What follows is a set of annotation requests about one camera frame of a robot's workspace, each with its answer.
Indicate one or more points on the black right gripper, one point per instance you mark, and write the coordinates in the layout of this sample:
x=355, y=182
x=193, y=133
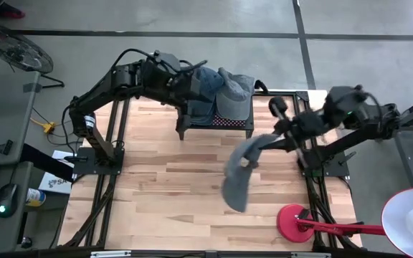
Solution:
x=307, y=125

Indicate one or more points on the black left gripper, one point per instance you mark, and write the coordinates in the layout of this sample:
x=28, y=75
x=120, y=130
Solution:
x=185, y=89

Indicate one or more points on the blue denim baseball cap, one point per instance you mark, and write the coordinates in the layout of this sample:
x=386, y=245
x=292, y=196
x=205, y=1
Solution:
x=208, y=82

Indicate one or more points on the grey baseball cap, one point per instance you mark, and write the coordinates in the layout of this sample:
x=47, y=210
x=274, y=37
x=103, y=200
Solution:
x=235, y=104

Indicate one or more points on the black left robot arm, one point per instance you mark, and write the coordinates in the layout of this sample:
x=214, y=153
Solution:
x=99, y=87

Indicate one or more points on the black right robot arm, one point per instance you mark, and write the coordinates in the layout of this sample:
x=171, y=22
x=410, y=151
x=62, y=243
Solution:
x=357, y=107

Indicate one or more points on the black perforated metal stand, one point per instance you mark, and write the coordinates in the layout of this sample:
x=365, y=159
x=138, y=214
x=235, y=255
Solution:
x=250, y=122

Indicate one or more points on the red desk lamp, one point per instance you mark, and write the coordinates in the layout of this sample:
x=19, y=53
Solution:
x=294, y=224

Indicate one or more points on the yellow power plug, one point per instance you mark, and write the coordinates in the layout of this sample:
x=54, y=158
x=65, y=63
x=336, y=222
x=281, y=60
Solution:
x=48, y=127

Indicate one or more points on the grey tape strip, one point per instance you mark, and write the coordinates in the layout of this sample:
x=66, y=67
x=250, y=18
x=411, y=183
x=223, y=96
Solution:
x=32, y=87

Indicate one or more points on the black flat bar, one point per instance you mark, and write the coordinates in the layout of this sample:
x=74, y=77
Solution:
x=45, y=161

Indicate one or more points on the white printed box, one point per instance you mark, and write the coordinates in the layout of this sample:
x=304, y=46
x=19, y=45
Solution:
x=54, y=184

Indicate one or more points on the black floor fan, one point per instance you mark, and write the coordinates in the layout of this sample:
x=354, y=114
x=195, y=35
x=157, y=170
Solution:
x=16, y=50

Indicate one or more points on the white and yellow can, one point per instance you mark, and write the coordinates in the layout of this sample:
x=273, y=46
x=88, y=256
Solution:
x=36, y=197

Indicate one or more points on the small black wedge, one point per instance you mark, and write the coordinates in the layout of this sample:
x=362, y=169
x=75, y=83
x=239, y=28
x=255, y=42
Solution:
x=4, y=147

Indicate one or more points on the person's foot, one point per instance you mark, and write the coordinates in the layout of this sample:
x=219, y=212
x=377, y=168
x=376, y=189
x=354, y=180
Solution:
x=11, y=12

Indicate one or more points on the black computer mouse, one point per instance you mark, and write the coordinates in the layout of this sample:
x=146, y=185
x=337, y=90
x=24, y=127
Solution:
x=6, y=199

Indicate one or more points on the small black round object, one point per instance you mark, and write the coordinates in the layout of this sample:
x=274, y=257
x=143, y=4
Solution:
x=26, y=243

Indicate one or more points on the black metal table frame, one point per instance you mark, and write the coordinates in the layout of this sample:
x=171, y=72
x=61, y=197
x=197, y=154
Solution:
x=301, y=96

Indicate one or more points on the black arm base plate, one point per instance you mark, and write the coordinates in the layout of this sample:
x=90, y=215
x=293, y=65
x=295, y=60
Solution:
x=339, y=168
x=84, y=166

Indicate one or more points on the silver metal bracket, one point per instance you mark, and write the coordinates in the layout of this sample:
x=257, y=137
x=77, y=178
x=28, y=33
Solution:
x=109, y=254
x=310, y=255

